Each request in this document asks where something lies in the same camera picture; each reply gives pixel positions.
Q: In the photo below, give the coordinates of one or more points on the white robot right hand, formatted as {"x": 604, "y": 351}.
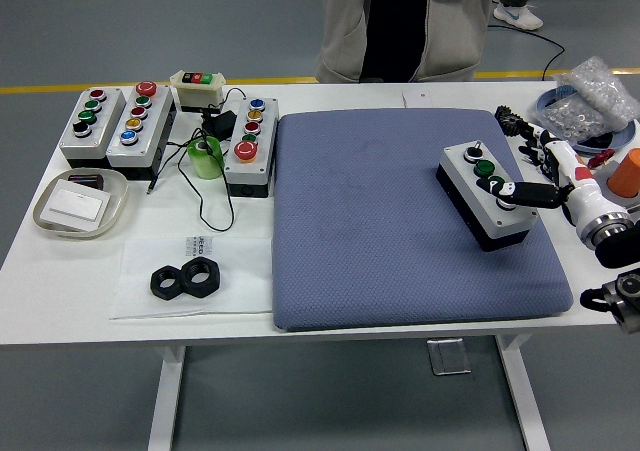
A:
{"x": 585, "y": 196}

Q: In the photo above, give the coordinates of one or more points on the grey four-button control box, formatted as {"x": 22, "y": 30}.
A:
{"x": 480, "y": 206}

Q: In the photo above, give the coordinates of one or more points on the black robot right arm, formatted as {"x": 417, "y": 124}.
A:
{"x": 620, "y": 251}

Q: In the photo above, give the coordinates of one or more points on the grey box, blue button row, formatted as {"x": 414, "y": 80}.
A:
{"x": 265, "y": 136}

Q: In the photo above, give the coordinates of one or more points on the grey box with black button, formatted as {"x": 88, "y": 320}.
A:
{"x": 107, "y": 116}

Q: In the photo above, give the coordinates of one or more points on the grey block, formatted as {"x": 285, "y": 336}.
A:
{"x": 617, "y": 202}

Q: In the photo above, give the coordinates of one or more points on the small red part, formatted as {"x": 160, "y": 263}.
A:
{"x": 600, "y": 158}

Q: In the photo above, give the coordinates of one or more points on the orange cylinder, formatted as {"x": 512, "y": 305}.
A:
{"x": 627, "y": 176}

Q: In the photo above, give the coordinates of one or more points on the blue plate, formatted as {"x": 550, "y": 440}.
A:
{"x": 625, "y": 138}

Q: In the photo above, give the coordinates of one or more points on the clear bag of metal washers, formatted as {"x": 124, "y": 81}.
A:
{"x": 595, "y": 96}

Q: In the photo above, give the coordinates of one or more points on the black gear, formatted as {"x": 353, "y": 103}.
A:
{"x": 510, "y": 121}

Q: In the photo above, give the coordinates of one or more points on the person's leg with white sneaker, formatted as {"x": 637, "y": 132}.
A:
{"x": 520, "y": 16}

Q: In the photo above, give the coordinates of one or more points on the white table leg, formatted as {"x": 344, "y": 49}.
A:
{"x": 165, "y": 396}
{"x": 522, "y": 396}

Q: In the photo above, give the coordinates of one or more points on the blue-grey textured mat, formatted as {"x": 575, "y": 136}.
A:
{"x": 375, "y": 221}

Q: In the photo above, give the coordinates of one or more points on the person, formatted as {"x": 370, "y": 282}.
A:
{"x": 345, "y": 31}

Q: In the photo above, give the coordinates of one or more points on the clear printed plastic bag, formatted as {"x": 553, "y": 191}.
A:
{"x": 240, "y": 281}

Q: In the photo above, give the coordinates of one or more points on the black power adapter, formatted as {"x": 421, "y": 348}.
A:
{"x": 220, "y": 123}

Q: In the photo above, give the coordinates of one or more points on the green tape roll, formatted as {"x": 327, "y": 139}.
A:
{"x": 205, "y": 166}

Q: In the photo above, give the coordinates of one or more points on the large black hex nut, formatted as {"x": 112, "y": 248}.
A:
{"x": 187, "y": 281}

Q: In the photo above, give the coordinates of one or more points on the small black hex nut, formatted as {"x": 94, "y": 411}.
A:
{"x": 157, "y": 291}

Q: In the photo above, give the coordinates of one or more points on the grey box, round emergency stop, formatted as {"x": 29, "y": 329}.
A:
{"x": 150, "y": 126}

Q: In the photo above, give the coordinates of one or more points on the white oval tray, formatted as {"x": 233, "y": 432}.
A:
{"x": 117, "y": 206}

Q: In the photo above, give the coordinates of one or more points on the dark rectangular block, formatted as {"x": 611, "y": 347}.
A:
{"x": 85, "y": 178}

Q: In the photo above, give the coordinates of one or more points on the metal bracket under table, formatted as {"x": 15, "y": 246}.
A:
{"x": 449, "y": 357}

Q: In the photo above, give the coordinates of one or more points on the cream three-button switch box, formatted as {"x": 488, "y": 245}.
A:
{"x": 195, "y": 91}

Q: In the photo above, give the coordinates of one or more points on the white rectangular switch plate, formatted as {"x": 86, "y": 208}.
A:
{"x": 75, "y": 206}

